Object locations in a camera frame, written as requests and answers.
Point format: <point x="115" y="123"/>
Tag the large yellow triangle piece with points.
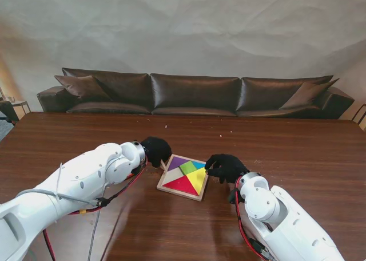
<point x="198" y="178"/>

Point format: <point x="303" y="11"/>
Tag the side table with metal legs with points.
<point x="17" y="106"/>

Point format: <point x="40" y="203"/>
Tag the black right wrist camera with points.
<point x="231" y="198"/>

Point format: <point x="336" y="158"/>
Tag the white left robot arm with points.
<point x="65" y="192"/>

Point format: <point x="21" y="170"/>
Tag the brown sofa cushion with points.
<point x="307" y="96"/>
<point x="83" y="87"/>

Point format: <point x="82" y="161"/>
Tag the white zip tie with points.
<point x="58" y="183"/>

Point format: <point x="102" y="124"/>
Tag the green square piece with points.
<point x="188" y="168"/>

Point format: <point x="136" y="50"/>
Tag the large red triangle piece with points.
<point x="180" y="185"/>

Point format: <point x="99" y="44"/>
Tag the small beige triangle piece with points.
<point x="163" y="165"/>

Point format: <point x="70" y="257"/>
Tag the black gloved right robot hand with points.
<point x="228" y="168"/>

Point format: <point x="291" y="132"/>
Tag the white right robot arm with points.
<point x="283" y="221"/>

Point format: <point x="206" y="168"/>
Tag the square wooden tangram tray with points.
<point x="174" y="176"/>

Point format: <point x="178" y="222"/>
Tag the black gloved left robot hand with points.
<point x="157" y="150"/>

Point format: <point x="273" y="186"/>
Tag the purple triangle piece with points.
<point x="175" y="163"/>

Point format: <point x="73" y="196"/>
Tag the small blue triangle piece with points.
<point x="199" y="164"/>

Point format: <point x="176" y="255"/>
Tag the brown leather sofa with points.
<point x="194" y="95"/>

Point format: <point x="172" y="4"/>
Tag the dark metal chair frame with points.
<point x="358" y="116"/>

